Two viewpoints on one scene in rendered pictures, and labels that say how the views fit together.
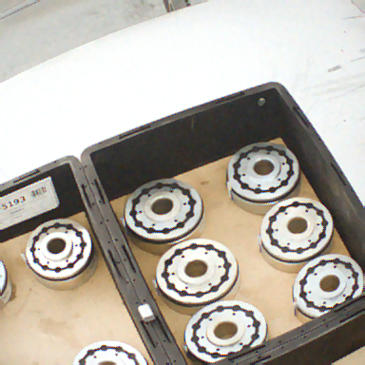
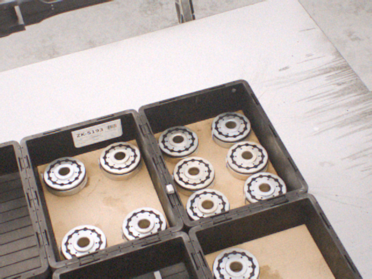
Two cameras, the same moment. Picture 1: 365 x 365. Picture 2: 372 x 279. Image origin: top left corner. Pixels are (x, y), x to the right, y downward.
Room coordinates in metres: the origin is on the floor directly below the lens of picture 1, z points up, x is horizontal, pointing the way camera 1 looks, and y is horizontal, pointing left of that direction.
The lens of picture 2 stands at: (-0.49, 0.10, 2.23)
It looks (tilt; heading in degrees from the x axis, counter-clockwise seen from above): 48 degrees down; 356
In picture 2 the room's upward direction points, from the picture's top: 4 degrees counter-clockwise
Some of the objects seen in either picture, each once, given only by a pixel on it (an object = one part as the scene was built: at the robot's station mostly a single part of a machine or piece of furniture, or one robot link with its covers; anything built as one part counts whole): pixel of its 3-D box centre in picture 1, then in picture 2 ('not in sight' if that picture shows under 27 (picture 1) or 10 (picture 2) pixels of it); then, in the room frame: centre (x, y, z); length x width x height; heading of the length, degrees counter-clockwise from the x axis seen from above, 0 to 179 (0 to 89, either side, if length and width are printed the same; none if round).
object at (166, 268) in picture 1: (196, 272); (193, 172); (0.62, 0.01, 0.86); 0.10 x 0.10 x 0.01
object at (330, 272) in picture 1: (330, 283); (264, 188); (0.55, -0.16, 0.86); 0.05 x 0.05 x 0.01
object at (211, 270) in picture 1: (196, 269); (193, 171); (0.62, 0.01, 0.86); 0.05 x 0.05 x 0.01
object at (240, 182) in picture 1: (263, 170); (231, 126); (0.76, -0.11, 0.86); 0.10 x 0.10 x 0.01
